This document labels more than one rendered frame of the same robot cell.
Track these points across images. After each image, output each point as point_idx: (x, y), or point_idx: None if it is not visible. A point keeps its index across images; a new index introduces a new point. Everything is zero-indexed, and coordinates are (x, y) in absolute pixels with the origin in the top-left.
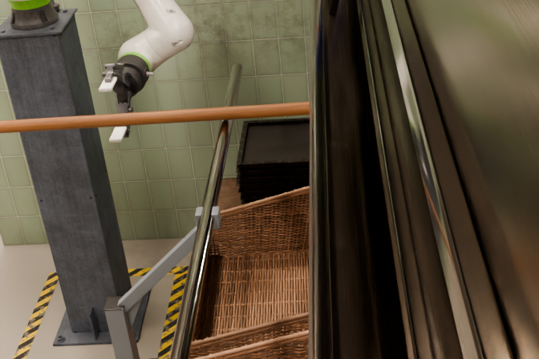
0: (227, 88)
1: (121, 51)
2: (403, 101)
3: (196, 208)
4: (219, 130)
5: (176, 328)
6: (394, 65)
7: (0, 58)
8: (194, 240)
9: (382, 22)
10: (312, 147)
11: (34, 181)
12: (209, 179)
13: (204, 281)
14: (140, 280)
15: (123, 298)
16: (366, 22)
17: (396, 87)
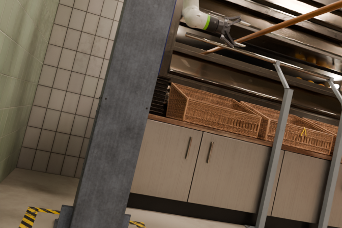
0: (206, 38)
1: (202, 12)
2: (288, 35)
3: (278, 60)
4: (237, 48)
5: (316, 72)
6: (274, 31)
7: None
8: (289, 64)
9: (252, 24)
10: (293, 40)
11: (153, 91)
12: (264, 56)
13: (204, 121)
14: (285, 81)
15: (288, 87)
16: None
17: (281, 34)
